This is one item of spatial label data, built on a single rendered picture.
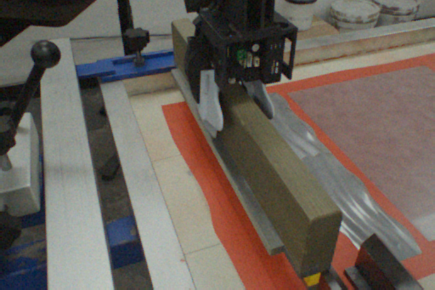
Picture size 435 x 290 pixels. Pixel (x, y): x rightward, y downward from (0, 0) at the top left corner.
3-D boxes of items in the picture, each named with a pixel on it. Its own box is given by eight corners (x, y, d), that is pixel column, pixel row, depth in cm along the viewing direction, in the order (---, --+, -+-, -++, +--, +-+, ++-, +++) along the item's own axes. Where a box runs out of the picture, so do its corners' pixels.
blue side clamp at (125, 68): (252, 67, 83) (254, 35, 79) (262, 79, 79) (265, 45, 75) (103, 94, 75) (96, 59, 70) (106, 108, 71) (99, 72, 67)
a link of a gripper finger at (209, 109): (204, 163, 43) (216, 88, 38) (188, 132, 48) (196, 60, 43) (231, 160, 44) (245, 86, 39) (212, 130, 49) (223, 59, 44)
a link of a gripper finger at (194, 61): (184, 105, 43) (192, 25, 39) (180, 98, 45) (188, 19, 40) (224, 102, 45) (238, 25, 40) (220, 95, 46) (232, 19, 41)
